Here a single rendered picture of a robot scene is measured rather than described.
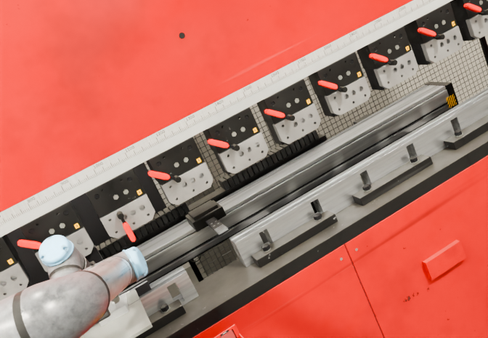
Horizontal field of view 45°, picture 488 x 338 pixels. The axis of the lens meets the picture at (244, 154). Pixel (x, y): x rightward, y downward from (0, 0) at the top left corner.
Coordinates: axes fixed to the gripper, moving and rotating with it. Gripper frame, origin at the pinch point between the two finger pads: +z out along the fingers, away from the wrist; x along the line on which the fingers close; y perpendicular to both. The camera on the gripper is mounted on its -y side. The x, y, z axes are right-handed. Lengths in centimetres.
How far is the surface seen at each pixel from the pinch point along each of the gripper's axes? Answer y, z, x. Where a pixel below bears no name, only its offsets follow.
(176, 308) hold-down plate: -2.7, 16.0, -16.1
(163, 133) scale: 34, -17, -35
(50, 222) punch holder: 24.7, -14.0, 4.1
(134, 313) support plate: -4.4, 2.4, -6.1
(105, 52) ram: 51, -39, -30
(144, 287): 7.3, 13.8, -9.9
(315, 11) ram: 47, -23, -94
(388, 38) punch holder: 37, -8, -115
